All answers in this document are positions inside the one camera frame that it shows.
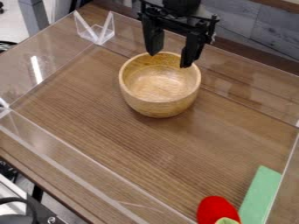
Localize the red plush strawberry green leaves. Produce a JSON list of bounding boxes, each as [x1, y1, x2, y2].
[[197, 196, 242, 224]]

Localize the green rectangular block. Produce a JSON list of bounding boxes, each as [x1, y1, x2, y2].
[[238, 166, 282, 224]]

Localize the light wooden bowl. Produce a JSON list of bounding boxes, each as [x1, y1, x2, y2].
[[118, 52, 202, 118]]

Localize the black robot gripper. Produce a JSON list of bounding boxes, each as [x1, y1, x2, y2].
[[138, 0, 221, 68]]

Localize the black device bottom left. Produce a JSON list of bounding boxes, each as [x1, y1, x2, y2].
[[0, 197, 68, 224]]

